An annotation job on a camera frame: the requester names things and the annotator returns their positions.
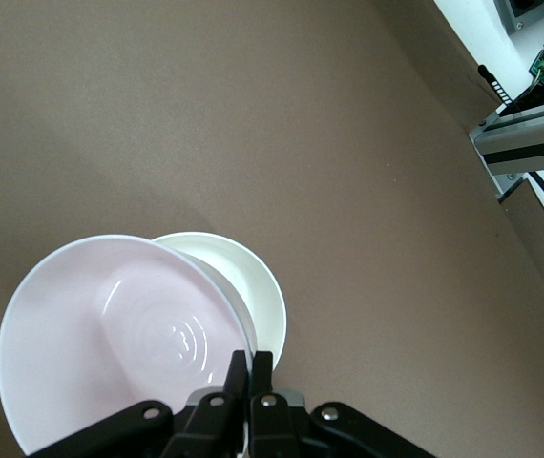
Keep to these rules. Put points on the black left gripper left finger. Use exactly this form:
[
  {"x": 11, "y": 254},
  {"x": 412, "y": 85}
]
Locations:
[{"x": 215, "y": 429}]

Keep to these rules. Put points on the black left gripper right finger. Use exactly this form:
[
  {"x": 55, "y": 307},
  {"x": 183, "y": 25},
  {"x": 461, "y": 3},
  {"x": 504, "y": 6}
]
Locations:
[{"x": 272, "y": 429}]

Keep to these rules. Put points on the white plastic bowl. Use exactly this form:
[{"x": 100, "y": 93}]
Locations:
[{"x": 262, "y": 296}]

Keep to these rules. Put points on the grey electrical box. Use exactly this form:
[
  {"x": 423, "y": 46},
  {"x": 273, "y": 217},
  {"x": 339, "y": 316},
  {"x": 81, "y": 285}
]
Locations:
[{"x": 510, "y": 16}]

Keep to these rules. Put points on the pink plastic bowl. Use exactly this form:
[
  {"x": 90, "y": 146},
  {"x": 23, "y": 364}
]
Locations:
[{"x": 86, "y": 334}]

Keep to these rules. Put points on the brown table cover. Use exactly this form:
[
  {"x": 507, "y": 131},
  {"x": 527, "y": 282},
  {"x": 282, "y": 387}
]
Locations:
[{"x": 253, "y": 119}]

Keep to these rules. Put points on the aluminium frame profile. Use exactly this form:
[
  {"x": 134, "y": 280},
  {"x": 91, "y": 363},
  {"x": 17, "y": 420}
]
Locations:
[{"x": 529, "y": 138}]

